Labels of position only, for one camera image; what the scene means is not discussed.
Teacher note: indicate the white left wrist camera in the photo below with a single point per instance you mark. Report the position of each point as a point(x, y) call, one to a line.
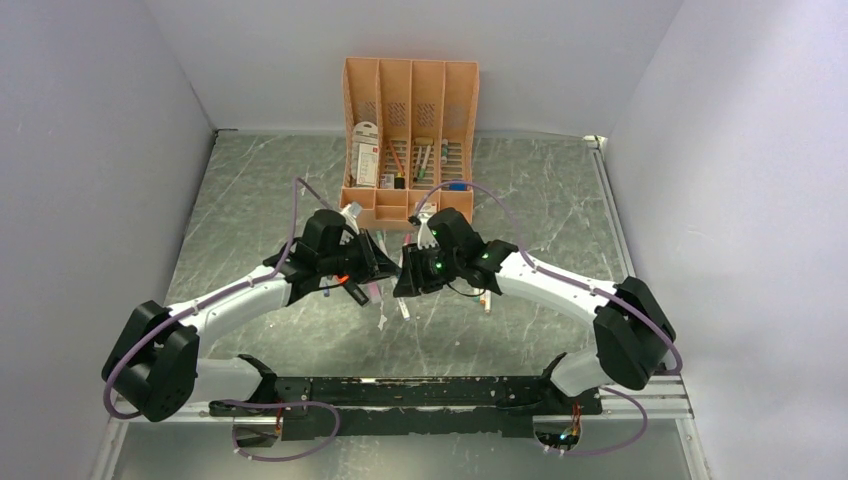
point(351, 213)

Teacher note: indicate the white eraser box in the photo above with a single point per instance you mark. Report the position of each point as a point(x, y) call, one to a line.
point(429, 208)

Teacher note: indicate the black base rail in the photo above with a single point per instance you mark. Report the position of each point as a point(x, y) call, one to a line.
point(309, 408)

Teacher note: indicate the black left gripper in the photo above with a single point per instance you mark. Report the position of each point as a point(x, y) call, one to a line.
point(375, 264)

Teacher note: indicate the orange plastic desk organizer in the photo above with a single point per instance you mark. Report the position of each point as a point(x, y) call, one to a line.
point(425, 111)

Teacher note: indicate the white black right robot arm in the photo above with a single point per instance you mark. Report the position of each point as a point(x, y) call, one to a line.
point(629, 334)

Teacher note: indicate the orange black highlighter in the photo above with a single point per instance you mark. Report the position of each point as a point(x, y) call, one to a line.
point(354, 290)

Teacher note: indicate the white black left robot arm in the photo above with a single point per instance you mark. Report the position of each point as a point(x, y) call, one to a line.
point(156, 366)

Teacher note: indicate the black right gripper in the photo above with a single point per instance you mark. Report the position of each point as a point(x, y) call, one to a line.
point(414, 281)

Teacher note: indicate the white pen grey cap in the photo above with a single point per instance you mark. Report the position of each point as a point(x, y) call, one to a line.
point(404, 309)

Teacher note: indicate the pink highlighter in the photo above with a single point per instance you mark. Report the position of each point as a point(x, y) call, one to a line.
point(374, 292)

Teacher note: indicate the white packaged item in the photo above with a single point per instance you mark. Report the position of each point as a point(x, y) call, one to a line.
point(366, 152)

